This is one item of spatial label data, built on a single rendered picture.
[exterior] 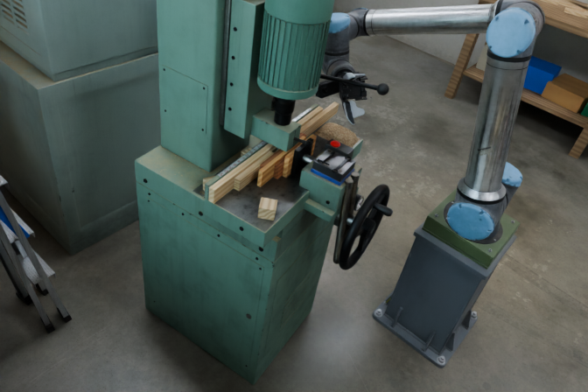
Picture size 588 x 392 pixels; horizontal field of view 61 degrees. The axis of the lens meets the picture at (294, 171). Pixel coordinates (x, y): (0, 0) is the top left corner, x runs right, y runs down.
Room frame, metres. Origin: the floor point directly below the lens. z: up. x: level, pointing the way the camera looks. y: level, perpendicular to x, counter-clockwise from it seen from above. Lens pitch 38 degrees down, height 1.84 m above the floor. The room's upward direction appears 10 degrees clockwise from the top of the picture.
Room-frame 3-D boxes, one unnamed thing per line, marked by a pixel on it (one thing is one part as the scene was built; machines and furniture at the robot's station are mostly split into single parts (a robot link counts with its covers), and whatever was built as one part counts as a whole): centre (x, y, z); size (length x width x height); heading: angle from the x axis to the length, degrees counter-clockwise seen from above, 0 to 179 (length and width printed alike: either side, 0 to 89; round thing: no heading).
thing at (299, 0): (1.27, 0.06, 1.32); 0.18 x 0.18 x 0.31
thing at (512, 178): (1.45, -0.71, 0.81); 0.17 x 0.15 x 0.18; 150
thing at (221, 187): (1.28, 0.08, 0.93); 0.60 x 0.02 x 0.05; 153
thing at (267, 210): (1.01, 0.05, 0.92); 0.05 x 0.04 x 0.04; 90
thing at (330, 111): (1.35, 0.02, 0.92); 0.60 x 0.02 x 0.04; 153
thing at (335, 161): (1.19, -0.12, 0.99); 0.13 x 0.11 x 0.06; 153
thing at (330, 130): (1.46, -0.13, 0.92); 0.14 x 0.09 x 0.04; 63
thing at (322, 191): (1.19, -0.11, 0.92); 0.15 x 0.13 x 0.09; 153
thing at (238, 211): (1.23, -0.04, 0.87); 0.61 x 0.30 x 0.06; 153
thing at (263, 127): (1.29, 0.08, 0.99); 0.14 x 0.07 x 0.09; 63
